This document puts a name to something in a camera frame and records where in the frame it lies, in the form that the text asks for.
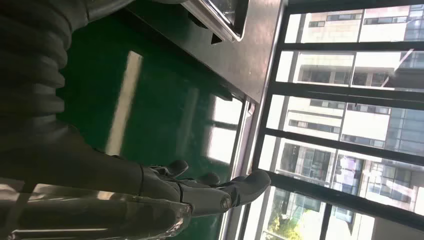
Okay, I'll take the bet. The green conveyor belt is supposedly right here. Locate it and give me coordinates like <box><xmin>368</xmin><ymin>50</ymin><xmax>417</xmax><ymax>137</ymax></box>
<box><xmin>55</xmin><ymin>12</ymin><xmax>290</xmax><ymax>240</ymax></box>

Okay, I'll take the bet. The electronic weighing scale, steel tray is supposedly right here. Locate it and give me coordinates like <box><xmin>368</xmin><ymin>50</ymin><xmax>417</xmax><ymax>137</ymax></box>
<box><xmin>155</xmin><ymin>0</ymin><xmax>250</xmax><ymax>46</ymax></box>

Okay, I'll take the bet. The black framed window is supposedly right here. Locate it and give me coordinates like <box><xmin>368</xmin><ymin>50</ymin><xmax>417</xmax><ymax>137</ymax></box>
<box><xmin>251</xmin><ymin>0</ymin><xmax>424</xmax><ymax>240</ymax></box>

